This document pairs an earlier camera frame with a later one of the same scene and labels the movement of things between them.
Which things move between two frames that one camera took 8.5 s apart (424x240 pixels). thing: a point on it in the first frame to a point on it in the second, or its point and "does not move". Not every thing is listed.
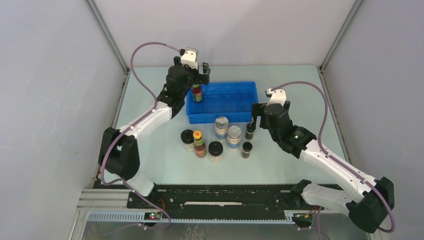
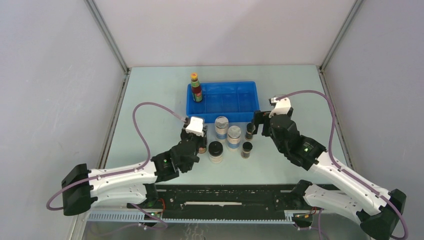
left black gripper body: [192, 77] to [199, 141]
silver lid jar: [221, 127] does not move
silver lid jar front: [234, 136] does not move
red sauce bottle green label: [196, 92] does not move
